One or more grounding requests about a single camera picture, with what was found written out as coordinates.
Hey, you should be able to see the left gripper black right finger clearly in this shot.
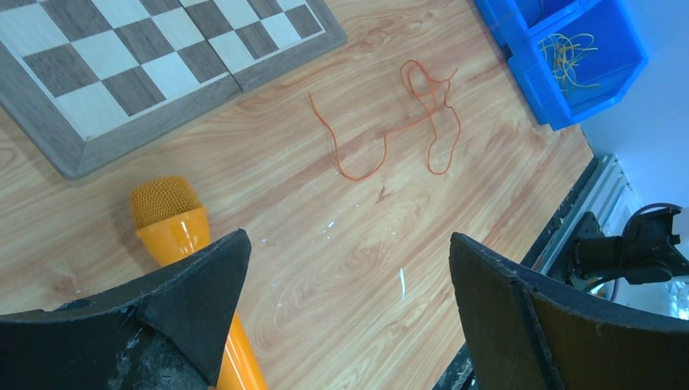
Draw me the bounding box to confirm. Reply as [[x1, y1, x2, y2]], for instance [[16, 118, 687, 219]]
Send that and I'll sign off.
[[449, 233, 688, 389]]

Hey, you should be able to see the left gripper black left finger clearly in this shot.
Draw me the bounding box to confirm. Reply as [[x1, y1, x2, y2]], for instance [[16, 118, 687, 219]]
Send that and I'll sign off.
[[1, 229, 252, 389]]

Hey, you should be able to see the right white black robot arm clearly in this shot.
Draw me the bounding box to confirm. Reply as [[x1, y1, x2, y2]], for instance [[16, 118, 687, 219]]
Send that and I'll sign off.
[[567, 203, 688, 284]]

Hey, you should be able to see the orange carrot toy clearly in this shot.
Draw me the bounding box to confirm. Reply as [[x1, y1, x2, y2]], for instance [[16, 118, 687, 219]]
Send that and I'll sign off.
[[130, 175, 268, 389]]

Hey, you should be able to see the white paper scrap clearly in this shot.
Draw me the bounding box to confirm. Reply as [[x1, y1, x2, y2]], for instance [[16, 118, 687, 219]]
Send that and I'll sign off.
[[398, 268, 406, 302]]

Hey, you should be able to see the wooden chessboard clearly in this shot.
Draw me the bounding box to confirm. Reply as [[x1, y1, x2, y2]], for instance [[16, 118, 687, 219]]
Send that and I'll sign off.
[[1, 0, 347, 180]]

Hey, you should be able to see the blue three-compartment bin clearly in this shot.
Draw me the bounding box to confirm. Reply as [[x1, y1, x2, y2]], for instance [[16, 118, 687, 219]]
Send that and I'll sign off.
[[476, 0, 648, 130]]

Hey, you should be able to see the aluminium frame rail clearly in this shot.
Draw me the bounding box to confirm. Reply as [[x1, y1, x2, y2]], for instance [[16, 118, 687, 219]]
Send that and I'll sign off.
[[530, 153, 689, 321]]

